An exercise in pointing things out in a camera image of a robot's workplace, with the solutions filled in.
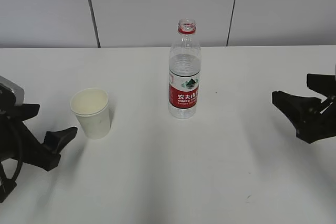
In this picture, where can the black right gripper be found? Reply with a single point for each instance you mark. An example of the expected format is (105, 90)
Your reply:
(315, 118)

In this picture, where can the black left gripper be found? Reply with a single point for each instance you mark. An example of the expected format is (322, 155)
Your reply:
(20, 144)

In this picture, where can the white paper cup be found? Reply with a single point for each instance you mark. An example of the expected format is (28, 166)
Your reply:
(91, 108)

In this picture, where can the clear red-label water bottle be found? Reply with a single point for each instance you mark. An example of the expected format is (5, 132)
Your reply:
(184, 71)

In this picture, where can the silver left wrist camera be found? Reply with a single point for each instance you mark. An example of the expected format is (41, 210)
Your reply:
(14, 89)

